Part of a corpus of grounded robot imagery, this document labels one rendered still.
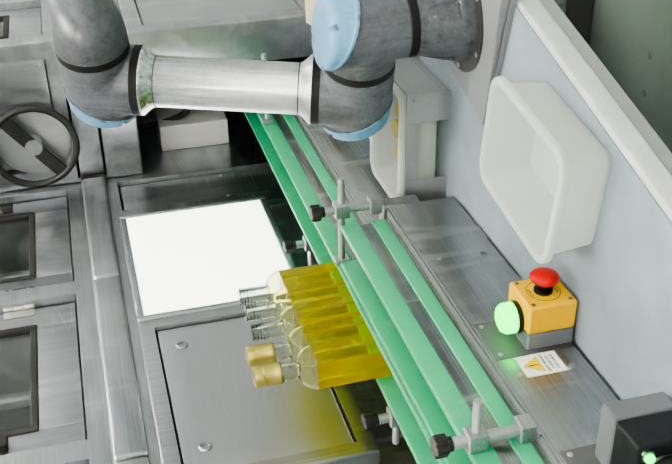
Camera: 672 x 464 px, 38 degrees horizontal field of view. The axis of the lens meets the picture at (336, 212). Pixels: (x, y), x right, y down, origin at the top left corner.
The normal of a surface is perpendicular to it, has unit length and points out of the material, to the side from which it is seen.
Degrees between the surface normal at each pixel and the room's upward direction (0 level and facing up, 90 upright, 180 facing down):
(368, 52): 90
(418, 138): 90
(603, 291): 0
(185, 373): 91
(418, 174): 90
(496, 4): 3
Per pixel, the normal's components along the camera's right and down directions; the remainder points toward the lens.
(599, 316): -0.96, 0.15
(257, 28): 0.27, 0.47
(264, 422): -0.01, -0.88
